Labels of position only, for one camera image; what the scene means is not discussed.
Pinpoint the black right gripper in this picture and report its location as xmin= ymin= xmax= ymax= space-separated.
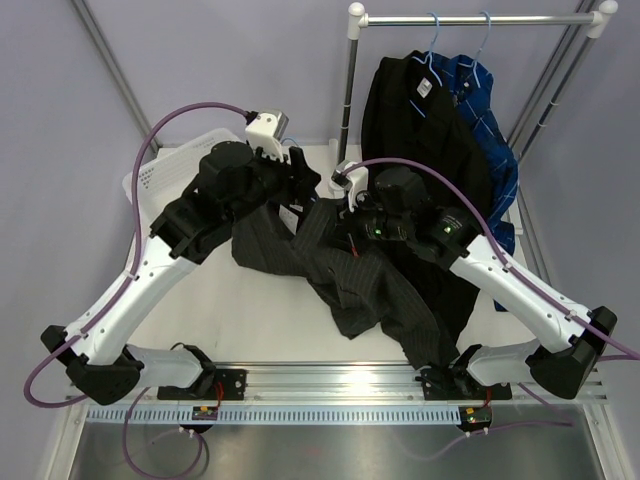
xmin=325 ymin=190 xmax=412 ymax=257

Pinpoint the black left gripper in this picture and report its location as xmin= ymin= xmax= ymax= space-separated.
xmin=224 ymin=141 xmax=319 ymax=227

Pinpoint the dark pinstriped shirt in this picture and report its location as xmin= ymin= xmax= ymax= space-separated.
xmin=232 ymin=199 xmax=458 ymax=369

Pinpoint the light blue hanger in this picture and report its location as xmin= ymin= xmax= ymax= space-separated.
xmin=281 ymin=137 xmax=303 ymax=157
xmin=411 ymin=12 xmax=445 ymax=99
xmin=465 ymin=10 xmax=492 ymax=88

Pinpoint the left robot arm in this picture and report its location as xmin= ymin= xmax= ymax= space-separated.
xmin=41 ymin=141 xmax=321 ymax=405

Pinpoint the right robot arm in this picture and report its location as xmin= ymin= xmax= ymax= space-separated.
xmin=329 ymin=159 xmax=617 ymax=400

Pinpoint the plain black shirt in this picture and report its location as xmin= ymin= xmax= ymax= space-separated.
xmin=361 ymin=53 xmax=492 ymax=341

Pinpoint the blue plaid shirt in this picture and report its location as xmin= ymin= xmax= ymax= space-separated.
xmin=429 ymin=49 xmax=521 ymax=314

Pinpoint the white plastic basket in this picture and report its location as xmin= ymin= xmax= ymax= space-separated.
xmin=138 ymin=128 xmax=239 ymax=228

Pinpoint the metal clothes rack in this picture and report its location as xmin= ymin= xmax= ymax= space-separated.
xmin=327 ymin=0 xmax=620 ymax=201

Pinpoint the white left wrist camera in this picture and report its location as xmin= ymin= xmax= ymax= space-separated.
xmin=245 ymin=110 xmax=289 ymax=162

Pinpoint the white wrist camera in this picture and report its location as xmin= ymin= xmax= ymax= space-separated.
xmin=328 ymin=160 xmax=369 ymax=213
xmin=245 ymin=110 xmax=289 ymax=162

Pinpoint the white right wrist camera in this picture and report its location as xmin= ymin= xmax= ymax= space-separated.
xmin=328 ymin=160 xmax=369 ymax=213

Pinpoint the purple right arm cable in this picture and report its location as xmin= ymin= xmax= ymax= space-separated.
xmin=344 ymin=157 xmax=640 ymax=362

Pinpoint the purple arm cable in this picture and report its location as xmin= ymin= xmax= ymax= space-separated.
xmin=344 ymin=157 xmax=640 ymax=362
xmin=23 ymin=101 xmax=251 ymax=407

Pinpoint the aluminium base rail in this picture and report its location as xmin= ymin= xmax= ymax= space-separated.
xmin=119 ymin=361 xmax=609 ymax=407

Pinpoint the perforated cable duct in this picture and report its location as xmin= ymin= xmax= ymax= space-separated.
xmin=86 ymin=405 xmax=462 ymax=425

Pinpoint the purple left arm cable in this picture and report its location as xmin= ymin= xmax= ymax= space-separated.
xmin=23 ymin=101 xmax=251 ymax=407

